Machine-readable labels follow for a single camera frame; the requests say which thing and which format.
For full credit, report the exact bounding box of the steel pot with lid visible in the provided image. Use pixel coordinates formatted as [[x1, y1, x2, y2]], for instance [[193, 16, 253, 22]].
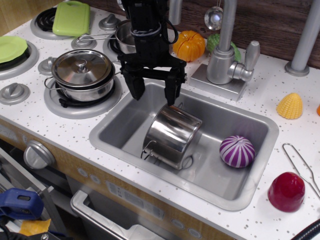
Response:
[[44, 49, 119, 103]]

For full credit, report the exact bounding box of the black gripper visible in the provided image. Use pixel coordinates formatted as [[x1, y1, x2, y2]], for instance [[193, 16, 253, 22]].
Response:
[[118, 31, 186, 106]]

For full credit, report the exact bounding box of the grey stove knob front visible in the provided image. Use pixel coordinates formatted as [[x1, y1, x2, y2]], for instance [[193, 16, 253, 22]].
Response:
[[23, 140, 56, 170]]

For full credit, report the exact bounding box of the grey stove burner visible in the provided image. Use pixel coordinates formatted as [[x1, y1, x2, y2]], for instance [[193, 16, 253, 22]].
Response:
[[30, 7, 72, 40], [44, 77, 122, 120], [0, 41, 39, 81]]

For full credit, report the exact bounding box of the oven door handle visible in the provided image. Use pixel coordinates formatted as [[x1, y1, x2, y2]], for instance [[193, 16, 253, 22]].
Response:
[[70, 190, 163, 240]]

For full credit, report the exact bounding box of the grey stove burner back left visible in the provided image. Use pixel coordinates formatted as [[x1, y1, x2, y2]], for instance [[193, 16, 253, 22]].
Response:
[[30, 7, 72, 40]]

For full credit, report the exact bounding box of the grey toy sink basin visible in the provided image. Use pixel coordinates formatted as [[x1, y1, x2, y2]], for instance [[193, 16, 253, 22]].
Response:
[[89, 79, 279, 211]]

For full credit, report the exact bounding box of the green cutting board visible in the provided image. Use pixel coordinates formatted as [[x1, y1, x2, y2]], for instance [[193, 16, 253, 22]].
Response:
[[52, 0, 91, 37]]

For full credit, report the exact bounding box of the grey post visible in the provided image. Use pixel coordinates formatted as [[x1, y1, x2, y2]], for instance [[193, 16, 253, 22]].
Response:
[[168, 0, 183, 26], [284, 0, 320, 77]]

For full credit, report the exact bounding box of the grey post right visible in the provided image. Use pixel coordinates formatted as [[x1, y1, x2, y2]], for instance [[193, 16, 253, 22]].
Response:
[[284, 0, 320, 77]]

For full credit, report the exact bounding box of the yellow tape piece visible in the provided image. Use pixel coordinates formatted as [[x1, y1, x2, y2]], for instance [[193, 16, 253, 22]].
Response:
[[19, 219, 51, 237]]

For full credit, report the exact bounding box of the purple striped toy onion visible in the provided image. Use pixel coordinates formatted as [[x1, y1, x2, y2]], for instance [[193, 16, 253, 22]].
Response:
[[219, 135, 256, 168]]

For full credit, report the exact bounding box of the grey post middle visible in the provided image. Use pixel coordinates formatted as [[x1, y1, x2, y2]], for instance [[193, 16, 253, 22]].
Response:
[[168, 0, 183, 26]]

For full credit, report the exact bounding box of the grey countertop knob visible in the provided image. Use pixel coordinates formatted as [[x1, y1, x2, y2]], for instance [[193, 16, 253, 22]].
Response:
[[37, 56, 57, 76], [98, 13, 120, 31], [0, 83, 31, 105], [71, 33, 97, 50]]

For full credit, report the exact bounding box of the steel saucepan with wire handle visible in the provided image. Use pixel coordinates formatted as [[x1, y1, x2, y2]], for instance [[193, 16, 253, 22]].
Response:
[[76, 20, 136, 54]]

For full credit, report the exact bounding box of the yellow toy corn piece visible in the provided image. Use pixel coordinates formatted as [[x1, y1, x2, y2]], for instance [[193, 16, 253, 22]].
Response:
[[276, 93, 303, 120]]

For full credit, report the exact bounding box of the red toy apple half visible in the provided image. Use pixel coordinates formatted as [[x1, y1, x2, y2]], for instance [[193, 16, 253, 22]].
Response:
[[267, 172, 306, 213]]

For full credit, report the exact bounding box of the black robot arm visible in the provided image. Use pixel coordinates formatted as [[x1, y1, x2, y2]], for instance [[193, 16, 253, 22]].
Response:
[[117, 0, 187, 106]]

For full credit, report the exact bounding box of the blue clamp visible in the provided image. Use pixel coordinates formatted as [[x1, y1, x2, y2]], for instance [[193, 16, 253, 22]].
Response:
[[0, 188, 44, 220]]

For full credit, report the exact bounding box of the grey stove burner front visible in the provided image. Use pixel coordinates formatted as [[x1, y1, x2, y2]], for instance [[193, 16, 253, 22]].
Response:
[[44, 77, 122, 120]]

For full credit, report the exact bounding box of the orange toy pumpkin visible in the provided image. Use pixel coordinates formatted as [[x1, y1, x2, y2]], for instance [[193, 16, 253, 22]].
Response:
[[172, 30, 206, 62]]

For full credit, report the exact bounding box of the grey countertop knob middle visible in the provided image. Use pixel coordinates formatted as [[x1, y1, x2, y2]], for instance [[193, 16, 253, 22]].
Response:
[[37, 56, 57, 76]]

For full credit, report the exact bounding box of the grey countertop knob centre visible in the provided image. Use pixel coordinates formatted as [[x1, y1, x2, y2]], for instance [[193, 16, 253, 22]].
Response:
[[71, 33, 97, 50]]

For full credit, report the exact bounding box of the hanging steel ladle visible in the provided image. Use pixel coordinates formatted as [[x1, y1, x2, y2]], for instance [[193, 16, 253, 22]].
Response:
[[204, 0, 224, 31]]

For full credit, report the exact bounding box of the silver toy faucet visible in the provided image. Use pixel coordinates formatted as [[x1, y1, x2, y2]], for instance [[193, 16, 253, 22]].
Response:
[[190, 0, 261, 101]]

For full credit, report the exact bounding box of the green toy vegetable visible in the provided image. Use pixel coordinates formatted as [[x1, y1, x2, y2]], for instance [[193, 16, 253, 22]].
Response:
[[206, 33, 242, 62]]

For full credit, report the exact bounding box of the grey stove burner far left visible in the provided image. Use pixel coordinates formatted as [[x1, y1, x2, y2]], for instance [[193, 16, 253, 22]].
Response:
[[0, 41, 39, 81]]

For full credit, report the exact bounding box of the grey countertop knob left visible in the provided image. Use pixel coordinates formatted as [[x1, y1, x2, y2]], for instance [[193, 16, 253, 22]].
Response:
[[0, 83, 31, 105]]

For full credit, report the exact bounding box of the grey countertop knob back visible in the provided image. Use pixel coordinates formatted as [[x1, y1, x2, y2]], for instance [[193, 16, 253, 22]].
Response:
[[98, 13, 120, 31]]

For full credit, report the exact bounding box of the green toy plate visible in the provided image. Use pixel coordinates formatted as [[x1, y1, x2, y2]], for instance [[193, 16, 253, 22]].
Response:
[[0, 36, 28, 64]]

